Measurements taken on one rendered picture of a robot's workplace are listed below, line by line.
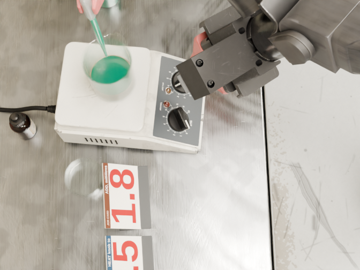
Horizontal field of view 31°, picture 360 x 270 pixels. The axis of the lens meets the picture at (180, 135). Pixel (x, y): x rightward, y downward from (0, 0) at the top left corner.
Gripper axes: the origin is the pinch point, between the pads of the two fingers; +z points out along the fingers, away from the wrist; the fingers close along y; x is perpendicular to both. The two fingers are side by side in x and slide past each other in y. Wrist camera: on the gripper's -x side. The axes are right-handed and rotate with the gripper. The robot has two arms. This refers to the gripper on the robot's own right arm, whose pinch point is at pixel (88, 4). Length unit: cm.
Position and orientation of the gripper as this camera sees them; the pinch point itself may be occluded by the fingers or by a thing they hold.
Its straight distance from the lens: 67.7
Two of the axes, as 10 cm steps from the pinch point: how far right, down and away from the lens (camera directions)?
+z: -0.9, 9.7, -2.4
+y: 10.0, 0.8, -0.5
